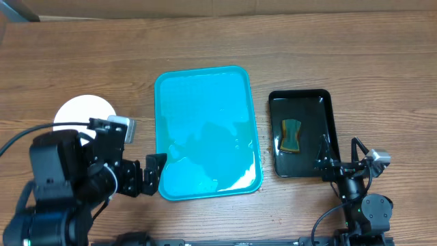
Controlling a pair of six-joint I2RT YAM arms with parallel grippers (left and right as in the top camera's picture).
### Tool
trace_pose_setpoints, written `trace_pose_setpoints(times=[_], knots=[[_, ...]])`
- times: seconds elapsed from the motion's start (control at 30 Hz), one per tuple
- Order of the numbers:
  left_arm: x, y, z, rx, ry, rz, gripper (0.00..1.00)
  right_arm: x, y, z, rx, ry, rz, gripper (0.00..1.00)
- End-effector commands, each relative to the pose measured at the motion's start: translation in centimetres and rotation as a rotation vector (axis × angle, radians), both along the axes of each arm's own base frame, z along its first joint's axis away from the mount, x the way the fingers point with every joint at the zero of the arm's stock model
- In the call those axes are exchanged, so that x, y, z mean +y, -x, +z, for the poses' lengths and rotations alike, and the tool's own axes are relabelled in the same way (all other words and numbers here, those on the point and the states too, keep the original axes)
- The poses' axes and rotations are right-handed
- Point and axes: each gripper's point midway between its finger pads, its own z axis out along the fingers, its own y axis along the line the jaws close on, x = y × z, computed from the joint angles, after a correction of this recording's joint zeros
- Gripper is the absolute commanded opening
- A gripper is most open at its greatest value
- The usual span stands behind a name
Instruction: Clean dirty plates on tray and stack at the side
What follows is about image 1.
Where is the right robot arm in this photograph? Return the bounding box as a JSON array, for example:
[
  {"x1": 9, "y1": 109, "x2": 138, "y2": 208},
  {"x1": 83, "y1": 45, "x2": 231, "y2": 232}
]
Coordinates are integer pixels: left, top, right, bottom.
[{"x1": 311, "y1": 135, "x2": 394, "y2": 245}]

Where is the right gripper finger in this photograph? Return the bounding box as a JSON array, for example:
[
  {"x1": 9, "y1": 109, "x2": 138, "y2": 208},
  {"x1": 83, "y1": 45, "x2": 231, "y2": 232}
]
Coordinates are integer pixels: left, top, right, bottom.
[
  {"x1": 316, "y1": 135, "x2": 331, "y2": 163},
  {"x1": 351, "y1": 137, "x2": 369, "y2": 162}
]

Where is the white plate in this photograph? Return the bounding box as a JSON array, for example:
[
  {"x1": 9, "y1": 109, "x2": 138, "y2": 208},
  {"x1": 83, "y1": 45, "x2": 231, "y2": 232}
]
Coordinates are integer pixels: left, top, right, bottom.
[{"x1": 53, "y1": 94, "x2": 117, "y2": 146}]

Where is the yellow green sponge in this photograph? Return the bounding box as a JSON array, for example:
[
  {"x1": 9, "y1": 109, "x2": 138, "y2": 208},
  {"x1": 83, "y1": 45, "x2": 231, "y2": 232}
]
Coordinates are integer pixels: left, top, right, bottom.
[{"x1": 279, "y1": 119, "x2": 301, "y2": 153}]

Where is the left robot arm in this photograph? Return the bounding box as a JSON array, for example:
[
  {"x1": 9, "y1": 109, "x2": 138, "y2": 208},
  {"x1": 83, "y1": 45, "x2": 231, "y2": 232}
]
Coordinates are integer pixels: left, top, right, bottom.
[{"x1": 3, "y1": 118, "x2": 167, "y2": 246}]

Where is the black tray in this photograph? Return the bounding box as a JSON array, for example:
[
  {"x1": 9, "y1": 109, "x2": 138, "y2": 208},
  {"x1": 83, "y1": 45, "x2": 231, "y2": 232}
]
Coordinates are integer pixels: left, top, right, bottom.
[{"x1": 268, "y1": 89, "x2": 341, "y2": 178}]

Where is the teal plastic tray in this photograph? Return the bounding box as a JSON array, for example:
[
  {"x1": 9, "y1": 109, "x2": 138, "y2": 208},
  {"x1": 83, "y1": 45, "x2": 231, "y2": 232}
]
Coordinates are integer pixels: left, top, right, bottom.
[{"x1": 154, "y1": 66, "x2": 264, "y2": 202}]

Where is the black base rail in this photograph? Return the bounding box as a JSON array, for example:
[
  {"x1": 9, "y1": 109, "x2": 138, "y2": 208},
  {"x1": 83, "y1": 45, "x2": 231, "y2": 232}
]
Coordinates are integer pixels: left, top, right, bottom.
[{"x1": 91, "y1": 231, "x2": 395, "y2": 246}]

